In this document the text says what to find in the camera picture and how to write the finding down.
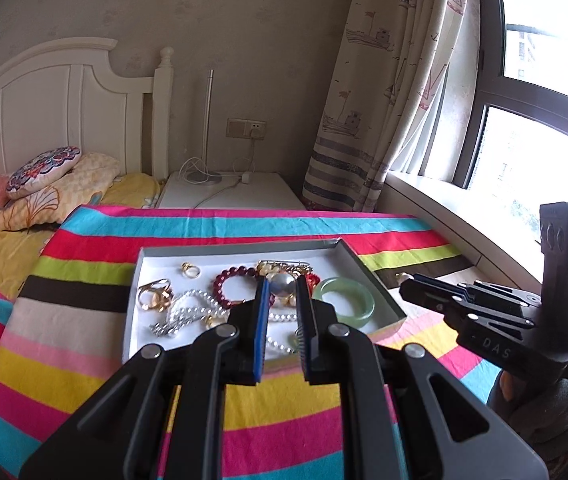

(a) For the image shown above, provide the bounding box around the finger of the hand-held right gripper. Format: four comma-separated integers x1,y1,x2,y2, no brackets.
399,280,538,331
413,273,544,313

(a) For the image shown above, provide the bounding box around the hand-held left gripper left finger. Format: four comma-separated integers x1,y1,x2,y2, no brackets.
19,276,271,480

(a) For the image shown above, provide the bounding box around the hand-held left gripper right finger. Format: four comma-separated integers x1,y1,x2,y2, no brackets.
296,274,549,480

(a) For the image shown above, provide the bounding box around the multicolour bead charm bracelet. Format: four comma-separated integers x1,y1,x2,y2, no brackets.
256,259,315,281

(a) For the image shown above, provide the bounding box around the white pearl necklace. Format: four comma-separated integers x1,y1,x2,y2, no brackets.
161,287,299,357

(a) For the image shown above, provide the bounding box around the white cardboard box tray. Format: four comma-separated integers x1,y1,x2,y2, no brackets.
123,238,407,365

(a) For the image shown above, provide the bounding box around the person's right hand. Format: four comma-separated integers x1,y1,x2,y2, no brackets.
486,362,568,461

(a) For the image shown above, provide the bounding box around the pale green jade bangle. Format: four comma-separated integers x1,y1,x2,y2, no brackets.
313,277,376,330

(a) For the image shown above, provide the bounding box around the ornate open gold bangle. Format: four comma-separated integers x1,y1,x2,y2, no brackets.
136,277,173,312

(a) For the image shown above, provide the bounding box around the white nightstand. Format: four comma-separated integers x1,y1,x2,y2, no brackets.
156,171,307,211

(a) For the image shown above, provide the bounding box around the colourful striped blanket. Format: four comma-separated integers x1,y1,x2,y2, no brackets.
0,204,514,480

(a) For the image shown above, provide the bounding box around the cream boat print curtain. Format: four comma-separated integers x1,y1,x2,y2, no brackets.
302,0,474,213

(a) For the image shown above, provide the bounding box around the slim white desk lamp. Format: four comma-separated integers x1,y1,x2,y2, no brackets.
179,70,222,184

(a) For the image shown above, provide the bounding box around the yellow patterned pillow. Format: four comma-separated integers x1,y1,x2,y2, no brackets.
0,152,122,232

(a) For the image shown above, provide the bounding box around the dark framed window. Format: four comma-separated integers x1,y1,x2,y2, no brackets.
451,0,568,241

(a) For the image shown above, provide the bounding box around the embroidered floral cushion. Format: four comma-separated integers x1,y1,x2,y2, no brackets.
6,146,82,200

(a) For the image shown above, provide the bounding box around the white wooden headboard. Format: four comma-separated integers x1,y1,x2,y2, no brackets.
0,37,175,181

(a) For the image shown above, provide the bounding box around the dark red bead bracelet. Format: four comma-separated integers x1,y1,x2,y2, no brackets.
214,266,321,307

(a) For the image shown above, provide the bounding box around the white charging cable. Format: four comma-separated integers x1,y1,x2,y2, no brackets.
180,137,257,208

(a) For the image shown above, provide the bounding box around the wall power socket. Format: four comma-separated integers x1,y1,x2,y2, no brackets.
227,118,267,141

